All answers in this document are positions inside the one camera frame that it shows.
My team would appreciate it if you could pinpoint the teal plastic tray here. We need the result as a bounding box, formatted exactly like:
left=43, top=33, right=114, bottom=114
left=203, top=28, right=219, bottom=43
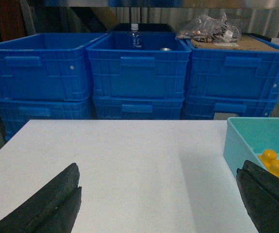
left=223, top=117, right=279, bottom=176

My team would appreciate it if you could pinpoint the upper left blue crate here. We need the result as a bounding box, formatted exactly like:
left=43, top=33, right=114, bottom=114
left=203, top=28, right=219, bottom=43
left=0, top=33, right=105, bottom=101

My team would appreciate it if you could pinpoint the clear water bottle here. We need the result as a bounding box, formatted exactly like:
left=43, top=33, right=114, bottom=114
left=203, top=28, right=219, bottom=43
left=128, top=23, right=143, bottom=50

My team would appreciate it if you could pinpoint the white table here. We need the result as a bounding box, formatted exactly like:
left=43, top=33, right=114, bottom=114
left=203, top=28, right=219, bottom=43
left=0, top=120, right=256, bottom=233

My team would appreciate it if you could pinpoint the upper right blue crate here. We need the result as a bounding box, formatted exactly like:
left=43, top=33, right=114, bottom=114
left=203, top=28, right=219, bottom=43
left=186, top=40, right=279, bottom=100

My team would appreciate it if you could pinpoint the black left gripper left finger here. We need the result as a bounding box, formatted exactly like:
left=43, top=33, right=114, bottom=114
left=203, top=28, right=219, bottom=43
left=0, top=163, right=82, bottom=233

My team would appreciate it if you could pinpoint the lower middle blue crate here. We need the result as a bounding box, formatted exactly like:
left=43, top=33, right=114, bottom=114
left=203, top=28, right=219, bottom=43
left=93, top=95, right=184, bottom=120

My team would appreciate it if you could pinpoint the blue crate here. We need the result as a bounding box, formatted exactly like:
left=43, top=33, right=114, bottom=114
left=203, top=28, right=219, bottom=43
left=181, top=95, right=278, bottom=120
left=87, top=32, right=191, bottom=99
left=0, top=33, right=105, bottom=101
left=93, top=95, right=184, bottom=120
left=186, top=40, right=279, bottom=100
left=0, top=97, right=94, bottom=141

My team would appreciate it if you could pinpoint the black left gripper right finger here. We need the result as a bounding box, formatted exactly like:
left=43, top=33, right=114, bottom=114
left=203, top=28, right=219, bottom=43
left=236, top=160, right=279, bottom=233

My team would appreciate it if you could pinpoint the plastic bag of batteries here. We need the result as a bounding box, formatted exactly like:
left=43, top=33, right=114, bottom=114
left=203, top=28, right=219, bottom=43
left=175, top=13, right=244, bottom=43

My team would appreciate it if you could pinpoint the silver can top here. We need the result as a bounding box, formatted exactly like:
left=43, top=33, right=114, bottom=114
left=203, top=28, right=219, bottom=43
left=160, top=48, right=172, bottom=51

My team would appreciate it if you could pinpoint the upper middle blue crate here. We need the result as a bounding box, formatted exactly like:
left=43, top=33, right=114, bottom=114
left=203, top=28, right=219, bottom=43
left=87, top=32, right=191, bottom=99

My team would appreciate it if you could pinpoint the lower right blue crate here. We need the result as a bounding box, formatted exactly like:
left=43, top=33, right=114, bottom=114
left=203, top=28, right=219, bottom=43
left=181, top=95, right=278, bottom=120

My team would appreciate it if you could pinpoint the yellow toy block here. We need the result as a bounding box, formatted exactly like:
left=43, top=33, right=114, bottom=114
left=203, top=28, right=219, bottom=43
left=258, top=149, right=279, bottom=178

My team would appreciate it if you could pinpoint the lower left blue crate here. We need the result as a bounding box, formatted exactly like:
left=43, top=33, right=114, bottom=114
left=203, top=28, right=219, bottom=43
left=0, top=97, right=94, bottom=141

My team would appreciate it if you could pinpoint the brown cardboard sheet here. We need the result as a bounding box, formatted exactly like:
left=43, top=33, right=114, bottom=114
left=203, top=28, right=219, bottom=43
left=190, top=35, right=279, bottom=52

